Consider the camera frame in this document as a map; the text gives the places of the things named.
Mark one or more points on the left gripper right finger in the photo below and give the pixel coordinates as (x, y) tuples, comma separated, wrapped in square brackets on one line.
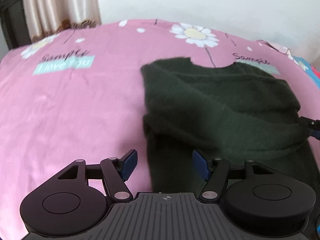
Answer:
[(215, 173)]

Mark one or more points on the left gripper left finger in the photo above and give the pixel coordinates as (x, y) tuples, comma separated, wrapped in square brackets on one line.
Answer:
[(115, 172)]

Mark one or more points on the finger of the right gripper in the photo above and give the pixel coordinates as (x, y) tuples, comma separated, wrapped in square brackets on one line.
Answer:
[(313, 125)]

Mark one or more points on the dark green knit sweater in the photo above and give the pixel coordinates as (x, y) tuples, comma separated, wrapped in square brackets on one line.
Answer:
[(246, 116)]

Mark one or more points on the colourful cartoon pillow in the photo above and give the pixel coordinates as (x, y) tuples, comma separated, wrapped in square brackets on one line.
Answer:
[(310, 70)]

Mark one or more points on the pink floral bed sheet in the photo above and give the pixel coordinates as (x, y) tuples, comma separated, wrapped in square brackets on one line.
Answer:
[(78, 94)]

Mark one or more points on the beige pink curtain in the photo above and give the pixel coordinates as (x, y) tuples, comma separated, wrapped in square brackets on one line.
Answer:
[(47, 17)]

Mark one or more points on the dark wooden door frame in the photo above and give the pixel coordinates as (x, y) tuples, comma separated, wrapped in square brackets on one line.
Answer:
[(14, 24)]

